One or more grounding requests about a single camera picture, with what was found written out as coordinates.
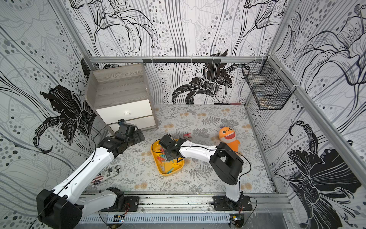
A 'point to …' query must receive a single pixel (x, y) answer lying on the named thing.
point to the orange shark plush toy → (228, 135)
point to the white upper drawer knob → (127, 113)
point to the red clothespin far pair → (188, 134)
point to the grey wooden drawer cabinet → (120, 94)
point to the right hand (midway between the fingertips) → (173, 152)
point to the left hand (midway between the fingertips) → (137, 139)
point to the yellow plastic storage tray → (165, 167)
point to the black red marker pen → (233, 103)
